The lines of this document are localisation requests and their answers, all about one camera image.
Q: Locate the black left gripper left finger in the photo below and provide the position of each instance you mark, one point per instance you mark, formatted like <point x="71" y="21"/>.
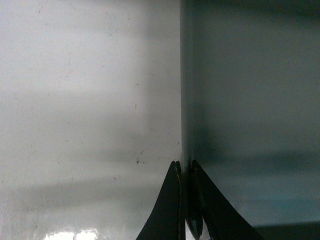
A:
<point x="164" y="221"/>

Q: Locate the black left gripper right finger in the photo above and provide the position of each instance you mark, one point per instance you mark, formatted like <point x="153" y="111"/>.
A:
<point x="209" y="206"/>

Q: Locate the grey rectangular serving tray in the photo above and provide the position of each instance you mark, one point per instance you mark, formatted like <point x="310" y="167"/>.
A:
<point x="250" y="90"/>

